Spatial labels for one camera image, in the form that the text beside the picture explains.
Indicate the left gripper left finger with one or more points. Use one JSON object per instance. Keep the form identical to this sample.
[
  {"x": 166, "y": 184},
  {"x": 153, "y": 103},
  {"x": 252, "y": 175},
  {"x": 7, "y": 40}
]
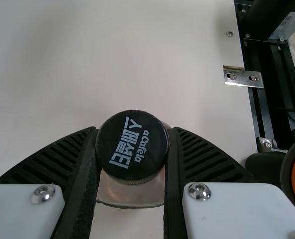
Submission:
[{"x": 38, "y": 189}]

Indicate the black device with green light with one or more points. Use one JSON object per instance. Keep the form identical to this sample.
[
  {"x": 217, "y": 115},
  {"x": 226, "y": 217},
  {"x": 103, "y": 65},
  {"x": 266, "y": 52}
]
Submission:
[{"x": 287, "y": 169}]

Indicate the dark coffee bottle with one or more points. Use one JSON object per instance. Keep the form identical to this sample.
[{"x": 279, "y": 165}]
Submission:
[{"x": 131, "y": 147}]

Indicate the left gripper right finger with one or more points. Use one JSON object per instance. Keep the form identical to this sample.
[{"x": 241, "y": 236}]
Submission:
[{"x": 212, "y": 199}]

